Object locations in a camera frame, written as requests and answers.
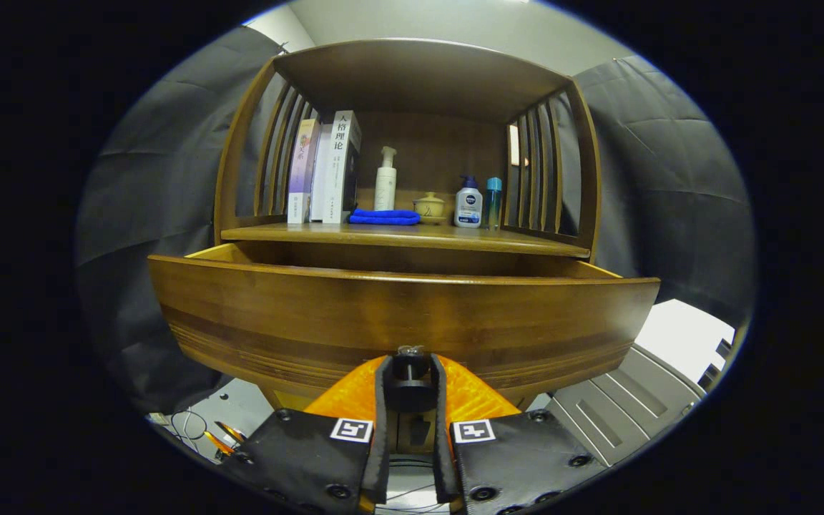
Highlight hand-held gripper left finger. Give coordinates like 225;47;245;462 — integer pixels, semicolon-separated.
222;355;393;515

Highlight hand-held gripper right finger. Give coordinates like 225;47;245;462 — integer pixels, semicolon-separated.
430;354;602;515

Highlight black drawer knob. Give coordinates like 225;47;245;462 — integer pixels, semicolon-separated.
392;345;433;412

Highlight wooden drawer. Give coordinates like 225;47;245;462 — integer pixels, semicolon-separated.
147;242;662;412

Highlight wooden countertop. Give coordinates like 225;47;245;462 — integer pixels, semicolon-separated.
220;222;592;258

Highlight wooden cabinet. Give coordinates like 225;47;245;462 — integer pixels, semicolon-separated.
213;37;602;458

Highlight blue folded cloth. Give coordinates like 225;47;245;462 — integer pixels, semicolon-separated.
348;208;421;226

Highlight beige lidded teacup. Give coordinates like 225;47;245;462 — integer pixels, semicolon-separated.
413;192;447;225

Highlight white bottle with blue cap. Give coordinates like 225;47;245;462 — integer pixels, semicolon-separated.
454;175;484;229

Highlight small teal bottle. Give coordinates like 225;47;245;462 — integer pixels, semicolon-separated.
485;177;503;230

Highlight white pump bottle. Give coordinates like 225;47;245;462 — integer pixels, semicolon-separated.
374;146;398;212

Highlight white board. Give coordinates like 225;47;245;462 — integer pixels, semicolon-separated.
634;299;735;387

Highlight thin white book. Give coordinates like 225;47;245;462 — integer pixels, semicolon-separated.
310;123;334;222

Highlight thick white and black book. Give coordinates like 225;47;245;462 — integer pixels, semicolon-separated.
322;109;363;225

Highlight purple book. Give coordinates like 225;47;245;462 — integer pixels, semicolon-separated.
288;119;321;225

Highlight black floor cables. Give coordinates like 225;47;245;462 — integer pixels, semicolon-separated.
165;408;456;515

